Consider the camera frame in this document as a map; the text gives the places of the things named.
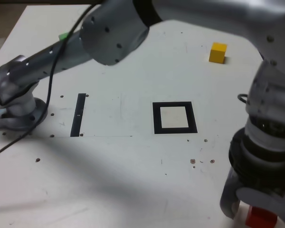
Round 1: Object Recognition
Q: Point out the black tape strip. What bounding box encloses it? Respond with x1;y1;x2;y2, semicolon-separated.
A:
70;93;87;138

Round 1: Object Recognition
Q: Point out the red cube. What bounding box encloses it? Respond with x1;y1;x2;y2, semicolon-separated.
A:
245;206;278;228

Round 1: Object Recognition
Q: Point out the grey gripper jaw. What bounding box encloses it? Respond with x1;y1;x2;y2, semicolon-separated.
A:
235;187;285;228

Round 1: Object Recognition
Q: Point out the yellow cube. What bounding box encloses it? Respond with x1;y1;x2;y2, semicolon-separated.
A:
209;42;228;64

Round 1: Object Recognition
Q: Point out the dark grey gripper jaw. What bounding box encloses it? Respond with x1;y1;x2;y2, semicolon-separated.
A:
219;166;242;219

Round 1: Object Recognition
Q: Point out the black tape square outline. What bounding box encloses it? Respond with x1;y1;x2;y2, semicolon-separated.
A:
152;101;198;135

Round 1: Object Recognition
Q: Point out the black cable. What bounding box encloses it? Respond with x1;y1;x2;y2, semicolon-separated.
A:
0;3;250;160

